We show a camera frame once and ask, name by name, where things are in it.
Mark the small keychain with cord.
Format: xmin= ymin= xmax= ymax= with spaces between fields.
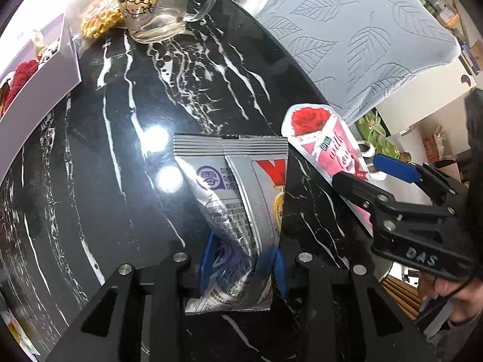
xmin=32 ymin=28 xmax=57 ymax=63

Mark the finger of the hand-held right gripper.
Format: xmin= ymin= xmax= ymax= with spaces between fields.
xmin=331 ymin=171 xmax=453 ymax=227
xmin=373 ymin=154 xmax=470 ymax=206

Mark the lavender gift box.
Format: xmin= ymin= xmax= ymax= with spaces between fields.
xmin=0 ymin=0 xmax=83 ymax=185

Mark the cluttered wall shelf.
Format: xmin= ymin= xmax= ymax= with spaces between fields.
xmin=400 ymin=0 xmax=483 ymax=76

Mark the person's right hand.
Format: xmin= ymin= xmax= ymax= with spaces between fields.
xmin=417 ymin=271 xmax=483 ymax=327

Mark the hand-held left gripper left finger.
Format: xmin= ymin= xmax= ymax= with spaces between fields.
xmin=47 ymin=234 xmax=227 ymax=362

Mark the green slipper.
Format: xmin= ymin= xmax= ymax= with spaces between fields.
xmin=357 ymin=111 xmax=391 ymax=148
xmin=373 ymin=136 xmax=402 ymax=159

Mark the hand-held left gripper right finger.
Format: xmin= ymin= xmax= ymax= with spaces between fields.
xmin=273 ymin=251 xmax=434 ymax=362

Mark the dark red fluffy plush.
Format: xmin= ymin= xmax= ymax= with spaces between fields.
xmin=4 ymin=60 xmax=40 ymax=112

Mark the silver snack packet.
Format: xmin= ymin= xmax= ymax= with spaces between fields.
xmin=174 ymin=133 xmax=289 ymax=315

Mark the clear glass mug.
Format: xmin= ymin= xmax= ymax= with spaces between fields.
xmin=109 ymin=0 xmax=219 ymax=44

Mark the pink rose packet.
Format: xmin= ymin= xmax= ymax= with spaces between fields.
xmin=281 ymin=102 xmax=374 ymax=234

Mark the chair with leaf-pattern grey cover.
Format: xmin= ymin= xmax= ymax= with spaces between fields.
xmin=254 ymin=0 xmax=462 ymax=125

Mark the white cabinet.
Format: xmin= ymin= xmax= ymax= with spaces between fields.
xmin=377 ymin=56 xmax=483 ymax=136

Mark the clear bag of waffles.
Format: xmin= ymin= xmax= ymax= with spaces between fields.
xmin=62 ymin=0 xmax=127 ymax=42

